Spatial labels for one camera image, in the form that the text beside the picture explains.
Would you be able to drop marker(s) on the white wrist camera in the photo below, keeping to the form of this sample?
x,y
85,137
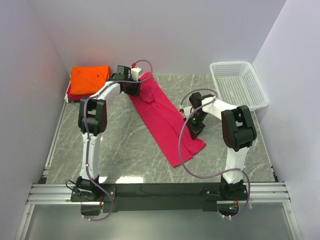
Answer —
x,y
185,111
135,72

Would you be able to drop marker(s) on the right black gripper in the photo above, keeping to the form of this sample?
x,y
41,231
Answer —
x,y
195,130

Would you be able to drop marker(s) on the aluminium rail frame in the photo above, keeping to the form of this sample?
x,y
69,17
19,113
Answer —
x,y
58,194

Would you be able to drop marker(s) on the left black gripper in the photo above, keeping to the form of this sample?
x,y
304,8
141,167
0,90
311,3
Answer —
x,y
135,91

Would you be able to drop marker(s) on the magenta t shirt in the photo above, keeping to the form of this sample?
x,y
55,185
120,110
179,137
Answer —
x,y
160,116

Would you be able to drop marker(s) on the folded orange t shirt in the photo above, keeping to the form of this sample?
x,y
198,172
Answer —
x,y
85,80

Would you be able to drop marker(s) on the white plastic basket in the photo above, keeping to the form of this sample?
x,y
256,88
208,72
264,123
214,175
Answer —
x,y
238,84

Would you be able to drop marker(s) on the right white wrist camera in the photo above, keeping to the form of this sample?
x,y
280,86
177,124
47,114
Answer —
x,y
185,111

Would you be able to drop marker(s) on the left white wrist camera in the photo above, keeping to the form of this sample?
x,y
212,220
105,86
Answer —
x,y
135,72

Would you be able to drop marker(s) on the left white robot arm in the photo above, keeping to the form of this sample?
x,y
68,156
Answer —
x,y
93,120

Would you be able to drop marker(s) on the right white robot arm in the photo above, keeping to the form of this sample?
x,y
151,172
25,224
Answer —
x,y
238,134

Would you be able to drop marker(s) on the black base beam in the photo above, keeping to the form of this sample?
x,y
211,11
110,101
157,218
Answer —
x,y
120,197

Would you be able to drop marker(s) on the folded red t shirt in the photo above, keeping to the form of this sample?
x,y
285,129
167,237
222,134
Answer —
x,y
82,95

